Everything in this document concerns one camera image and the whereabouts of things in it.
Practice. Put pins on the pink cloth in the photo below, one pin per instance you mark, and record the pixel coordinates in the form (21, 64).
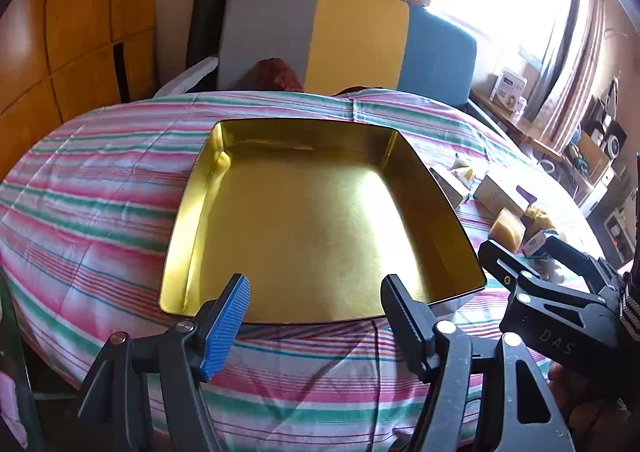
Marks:
(10, 407)

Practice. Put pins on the black speaker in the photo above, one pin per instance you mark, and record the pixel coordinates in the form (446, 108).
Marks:
(614, 139)

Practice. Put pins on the small blue white item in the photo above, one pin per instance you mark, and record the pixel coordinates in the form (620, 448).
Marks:
(534, 244)

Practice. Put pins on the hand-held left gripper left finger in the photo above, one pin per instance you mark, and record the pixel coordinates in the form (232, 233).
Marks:
(227, 327)

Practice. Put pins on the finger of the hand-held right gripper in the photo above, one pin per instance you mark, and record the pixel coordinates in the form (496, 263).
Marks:
(500, 262)
(570, 254)

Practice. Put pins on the green white small box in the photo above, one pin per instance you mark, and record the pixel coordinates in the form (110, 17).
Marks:
(450, 187)

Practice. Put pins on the purple wrapper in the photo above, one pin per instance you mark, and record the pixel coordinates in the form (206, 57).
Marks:
(525, 193)

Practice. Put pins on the grey yellow blue sofa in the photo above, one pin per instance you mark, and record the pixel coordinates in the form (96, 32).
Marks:
(350, 32)

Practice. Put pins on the small white jar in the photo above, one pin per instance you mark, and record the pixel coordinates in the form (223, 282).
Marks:
(521, 104)

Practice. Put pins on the cardboard box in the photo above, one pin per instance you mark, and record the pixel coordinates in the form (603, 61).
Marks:
(592, 157)

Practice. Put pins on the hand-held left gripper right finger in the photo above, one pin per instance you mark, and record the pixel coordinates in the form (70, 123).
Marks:
(400, 314)

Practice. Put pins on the wooden wardrobe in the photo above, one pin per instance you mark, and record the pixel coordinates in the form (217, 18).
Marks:
(75, 7)

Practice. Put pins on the striped pink green blanket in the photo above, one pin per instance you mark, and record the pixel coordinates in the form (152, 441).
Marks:
(100, 192)

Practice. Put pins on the white printed carton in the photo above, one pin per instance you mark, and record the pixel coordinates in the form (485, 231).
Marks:
(507, 84)

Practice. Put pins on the yellow printed packet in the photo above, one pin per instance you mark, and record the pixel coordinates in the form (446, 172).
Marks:
(539, 218)

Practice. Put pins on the wooden shelf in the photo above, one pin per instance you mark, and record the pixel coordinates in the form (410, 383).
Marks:
(505, 119)

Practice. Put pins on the black rolled mat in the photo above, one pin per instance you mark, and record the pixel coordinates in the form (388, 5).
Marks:
(207, 7)

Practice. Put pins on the grey curved metal rail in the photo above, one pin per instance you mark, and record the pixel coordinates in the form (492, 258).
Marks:
(485, 114)

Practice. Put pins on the dark red cloth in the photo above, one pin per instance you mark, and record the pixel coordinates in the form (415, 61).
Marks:
(277, 74)

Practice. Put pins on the beige striped curtain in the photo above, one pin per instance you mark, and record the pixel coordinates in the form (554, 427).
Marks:
(575, 57)

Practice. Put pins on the person's right hand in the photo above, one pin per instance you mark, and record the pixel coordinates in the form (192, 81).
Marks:
(590, 407)

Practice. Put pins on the gold metal tin box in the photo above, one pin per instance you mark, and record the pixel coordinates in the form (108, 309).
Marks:
(310, 232)

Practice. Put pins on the yellow sponge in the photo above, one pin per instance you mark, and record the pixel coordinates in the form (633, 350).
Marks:
(507, 229)

